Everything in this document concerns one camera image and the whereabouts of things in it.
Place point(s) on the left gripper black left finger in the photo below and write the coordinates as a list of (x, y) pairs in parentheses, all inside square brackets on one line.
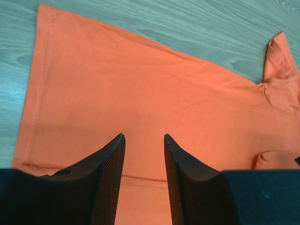
[(85, 193)]

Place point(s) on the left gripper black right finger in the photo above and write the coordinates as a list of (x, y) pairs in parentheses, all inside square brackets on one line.
[(201, 195)]

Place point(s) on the orange t shirt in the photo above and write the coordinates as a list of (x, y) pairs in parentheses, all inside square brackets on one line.
[(90, 81)]

